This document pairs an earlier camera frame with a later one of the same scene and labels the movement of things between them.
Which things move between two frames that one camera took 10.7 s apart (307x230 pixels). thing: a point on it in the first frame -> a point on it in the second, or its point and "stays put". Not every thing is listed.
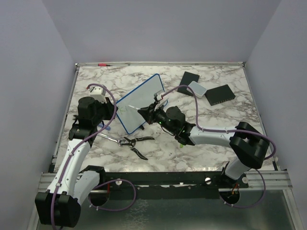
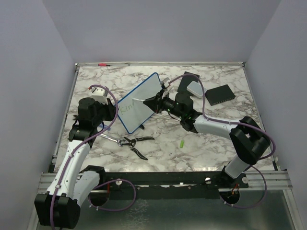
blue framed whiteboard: [142, 97] stays put
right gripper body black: [158, 116] -> [165, 103]
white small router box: [199, 90] stays put
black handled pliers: [132, 143] stays put
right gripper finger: [145, 111] -> [151, 101]
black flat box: [188, 77] stays put
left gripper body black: [104, 111] stays put
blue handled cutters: [76, 119] stays put
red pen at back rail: [103, 64] stays put
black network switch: [219, 94] stays put
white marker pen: [134, 107] -> [142, 100]
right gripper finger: [147, 118] -> [152, 105]
